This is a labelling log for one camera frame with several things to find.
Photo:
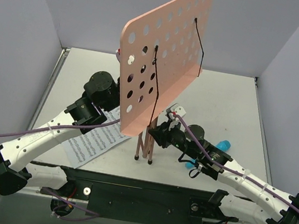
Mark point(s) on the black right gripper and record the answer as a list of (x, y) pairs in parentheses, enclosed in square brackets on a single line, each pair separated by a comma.
[(164, 136)]

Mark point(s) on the pink music stand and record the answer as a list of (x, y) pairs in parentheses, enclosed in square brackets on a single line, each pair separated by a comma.
[(161, 53)]

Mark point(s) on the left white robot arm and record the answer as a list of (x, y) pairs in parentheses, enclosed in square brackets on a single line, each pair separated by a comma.
[(18, 168)]

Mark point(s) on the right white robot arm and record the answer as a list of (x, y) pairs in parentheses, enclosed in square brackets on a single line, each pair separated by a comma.
[(264, 204)]

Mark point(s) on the blue plastic tube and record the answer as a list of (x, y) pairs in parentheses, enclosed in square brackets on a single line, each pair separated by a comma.
[(222, 146)]

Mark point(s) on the lower sheet music page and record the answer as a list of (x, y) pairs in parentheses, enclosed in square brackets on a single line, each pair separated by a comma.
[(87, 147)]

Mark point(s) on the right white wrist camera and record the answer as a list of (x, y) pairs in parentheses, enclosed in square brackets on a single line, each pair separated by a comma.
[(174, 110)]

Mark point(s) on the aluminium rail frame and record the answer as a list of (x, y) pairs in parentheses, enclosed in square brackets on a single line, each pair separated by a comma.
[(227, 106)]

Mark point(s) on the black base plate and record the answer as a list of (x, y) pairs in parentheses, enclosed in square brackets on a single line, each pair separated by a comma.
[(139, 201)]

